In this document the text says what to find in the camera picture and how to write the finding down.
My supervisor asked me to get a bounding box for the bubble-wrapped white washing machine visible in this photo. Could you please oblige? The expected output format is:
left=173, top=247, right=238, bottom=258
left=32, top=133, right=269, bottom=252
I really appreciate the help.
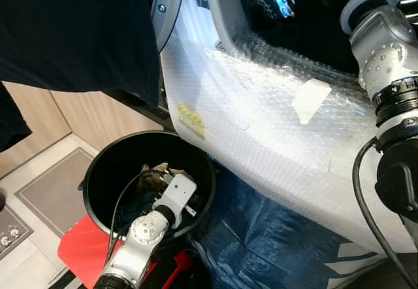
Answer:
left=160, top=0, right=418, bottom=254

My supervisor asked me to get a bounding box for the white tape patch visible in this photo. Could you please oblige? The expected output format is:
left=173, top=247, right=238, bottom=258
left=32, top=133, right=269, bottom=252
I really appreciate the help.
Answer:
left=290, top=78, right=332, bottom=126

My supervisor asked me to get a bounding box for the blue woven bag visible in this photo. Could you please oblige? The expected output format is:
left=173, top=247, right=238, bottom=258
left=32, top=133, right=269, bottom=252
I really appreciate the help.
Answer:
left=192, top=165, right=387, bottom=289

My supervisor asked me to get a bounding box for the yellow sticker label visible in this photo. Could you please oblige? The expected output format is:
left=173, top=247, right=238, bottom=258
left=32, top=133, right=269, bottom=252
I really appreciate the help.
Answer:
left=177, top=101, right=207, bottom=140

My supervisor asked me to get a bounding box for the brown crumpled cloth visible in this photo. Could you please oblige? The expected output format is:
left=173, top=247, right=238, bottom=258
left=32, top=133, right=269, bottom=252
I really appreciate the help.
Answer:
left=133, top=163, right=195, bottom=196

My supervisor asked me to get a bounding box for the grey round washer door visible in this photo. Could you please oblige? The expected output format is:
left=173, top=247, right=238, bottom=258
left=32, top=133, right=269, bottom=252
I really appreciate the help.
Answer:
left=150, top=0, right=187, bottom=56

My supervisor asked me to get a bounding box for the black round bucket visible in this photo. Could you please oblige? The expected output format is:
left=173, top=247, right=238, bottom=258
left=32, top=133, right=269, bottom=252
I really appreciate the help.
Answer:
left=81, top=130, right=218, bottom=248

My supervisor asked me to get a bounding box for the light wooden cabinet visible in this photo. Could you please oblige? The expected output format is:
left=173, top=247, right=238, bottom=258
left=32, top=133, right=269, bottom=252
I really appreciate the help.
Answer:
left=0, top=80, right=165, bottom=176

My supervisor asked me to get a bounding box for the red plastic stool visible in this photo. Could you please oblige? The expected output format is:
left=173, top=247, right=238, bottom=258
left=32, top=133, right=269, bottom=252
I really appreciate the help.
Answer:
left=57, top=213, right=195, bottom=289

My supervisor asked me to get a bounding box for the large black hanging garment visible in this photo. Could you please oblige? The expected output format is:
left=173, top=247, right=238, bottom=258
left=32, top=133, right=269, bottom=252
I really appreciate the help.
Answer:
left=0, top=0, right=163, bottom=108

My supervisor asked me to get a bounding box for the grey floor mat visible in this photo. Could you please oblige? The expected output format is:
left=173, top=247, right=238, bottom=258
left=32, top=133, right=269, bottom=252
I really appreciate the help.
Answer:
left=16, top=146, right=96, bottom=238

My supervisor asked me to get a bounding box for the small black hanging cloth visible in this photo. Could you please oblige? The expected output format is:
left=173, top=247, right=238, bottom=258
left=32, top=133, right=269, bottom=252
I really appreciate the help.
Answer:
left=0, top=83, right=33, bottom=153

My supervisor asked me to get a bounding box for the grey panel with knobs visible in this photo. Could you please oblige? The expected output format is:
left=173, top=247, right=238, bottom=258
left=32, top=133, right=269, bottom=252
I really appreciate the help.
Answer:
left=0, top=204, right=34, bottom=261

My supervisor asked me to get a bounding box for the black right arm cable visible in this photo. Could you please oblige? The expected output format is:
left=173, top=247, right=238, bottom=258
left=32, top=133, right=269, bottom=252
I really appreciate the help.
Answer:
left=352, top=135, right=418, bottom=289

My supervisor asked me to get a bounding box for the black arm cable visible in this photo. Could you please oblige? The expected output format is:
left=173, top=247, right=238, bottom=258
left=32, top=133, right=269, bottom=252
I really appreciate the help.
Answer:
left=107, top=169, right=168, bottom=251
left=352, top=135, right=418, bottom=289

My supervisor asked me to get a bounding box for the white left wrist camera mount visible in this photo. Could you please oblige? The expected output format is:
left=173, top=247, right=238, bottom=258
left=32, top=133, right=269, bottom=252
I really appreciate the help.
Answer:
left=152, top=173, right=199, bottom=228

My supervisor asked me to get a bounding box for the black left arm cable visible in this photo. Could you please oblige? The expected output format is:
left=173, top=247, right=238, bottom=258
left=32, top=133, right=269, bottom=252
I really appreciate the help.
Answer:
left=107, top=169, right=168, bottom=251

